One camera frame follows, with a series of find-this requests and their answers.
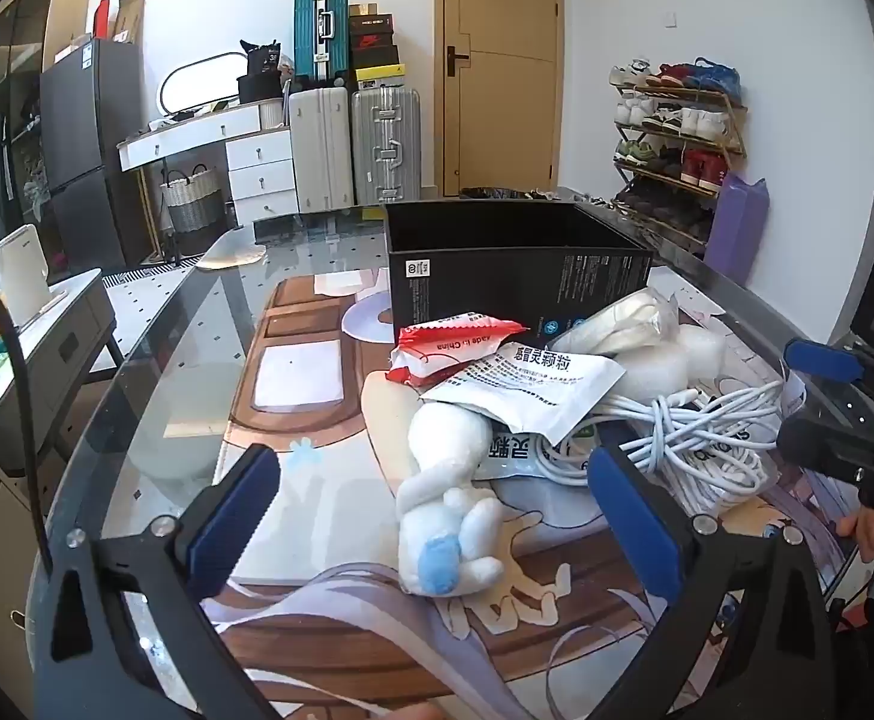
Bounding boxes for off-white cord plastic bag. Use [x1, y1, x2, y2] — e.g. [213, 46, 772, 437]
[662, 427, 783, 518]

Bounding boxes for black cable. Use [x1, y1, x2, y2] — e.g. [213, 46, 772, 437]
[0, 255, 55, 578]

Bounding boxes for white foam piece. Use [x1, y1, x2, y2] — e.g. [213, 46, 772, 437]
[617, 326, 730, 391]

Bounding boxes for white cable bundle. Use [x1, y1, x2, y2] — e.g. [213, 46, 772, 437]
[542, 379, 786, 496]

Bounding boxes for gold shoe rack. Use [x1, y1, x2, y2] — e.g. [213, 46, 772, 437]
[611, 56, 749, 252]

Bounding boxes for black red shoe box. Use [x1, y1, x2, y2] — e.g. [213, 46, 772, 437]
[348, 15, 395, 50]

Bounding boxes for white vanity desk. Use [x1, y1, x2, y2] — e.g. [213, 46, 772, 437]
[118, 101, 295, 226]

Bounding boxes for purple bag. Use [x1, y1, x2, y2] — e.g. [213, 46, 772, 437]
[702, 172, 771, 287]

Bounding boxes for black cardboard box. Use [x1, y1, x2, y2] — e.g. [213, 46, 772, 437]
[384, 199, 654, 346]

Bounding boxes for red white snack packet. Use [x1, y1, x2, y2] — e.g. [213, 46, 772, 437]
[386, 311, 528, 389]

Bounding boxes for wooden door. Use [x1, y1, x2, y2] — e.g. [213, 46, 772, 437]
[437, 0, 564, 196]

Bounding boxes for black bag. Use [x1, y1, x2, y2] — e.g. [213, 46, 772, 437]
[240, 37, 282, 80]

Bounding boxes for woven basket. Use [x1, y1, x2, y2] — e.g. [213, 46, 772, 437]
[159, 163, 226, 235]

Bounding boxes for white suitcase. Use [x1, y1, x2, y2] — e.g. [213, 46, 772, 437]
[289, 85, 354, 212]

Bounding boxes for teal suitcase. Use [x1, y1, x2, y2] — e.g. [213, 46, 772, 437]
[293, 0, 352, 87]

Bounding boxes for oval mirror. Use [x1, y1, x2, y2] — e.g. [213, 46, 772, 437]
[158, 51, 258, 112]

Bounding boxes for black round box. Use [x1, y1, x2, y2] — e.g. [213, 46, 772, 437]
[238, 75, 288, 104]

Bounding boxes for white rope plastic bag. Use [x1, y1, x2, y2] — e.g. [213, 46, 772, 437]
[552, 286, 681, 357]

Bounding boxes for white plush toy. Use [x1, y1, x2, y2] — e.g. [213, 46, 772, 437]
[395, 399, 509, 599]

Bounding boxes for green white granule packet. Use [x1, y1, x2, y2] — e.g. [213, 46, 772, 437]
[482, 424, 603, 481]
[418, 341, 627, 445]

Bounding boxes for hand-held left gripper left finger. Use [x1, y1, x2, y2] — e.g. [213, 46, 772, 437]
[28, 444, 282, 720]

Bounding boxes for printed table mat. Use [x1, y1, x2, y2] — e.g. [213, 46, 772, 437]
[204, 274, 874, 720]

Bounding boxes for dark glass display cabinet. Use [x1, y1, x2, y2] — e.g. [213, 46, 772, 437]
[0, 0, 93, 256]

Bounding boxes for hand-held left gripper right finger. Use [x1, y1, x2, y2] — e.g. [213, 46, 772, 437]
[587, 444, 850, 720]

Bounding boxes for grey refrigerator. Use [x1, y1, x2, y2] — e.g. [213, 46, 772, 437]
[39, 37, 149, 271]

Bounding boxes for grey side cabinet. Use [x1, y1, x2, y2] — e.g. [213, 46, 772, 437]
[0, 268, 117, 481]

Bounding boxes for rows of shoes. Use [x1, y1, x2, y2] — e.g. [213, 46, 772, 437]
[609, 56, 744, 237]

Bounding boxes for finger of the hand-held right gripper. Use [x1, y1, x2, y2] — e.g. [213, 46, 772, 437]
[777, 416, 874, 481]
[783, 339, 874, 421]

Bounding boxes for person's right hand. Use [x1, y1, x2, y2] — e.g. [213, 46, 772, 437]
[836, 506, 874, 563]

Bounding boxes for white electric kettle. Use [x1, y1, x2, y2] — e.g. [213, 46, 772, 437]
[0, 225, 52, 323]

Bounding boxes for silver suitcase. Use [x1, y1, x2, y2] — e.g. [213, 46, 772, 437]
[350, 86, 423, 205]

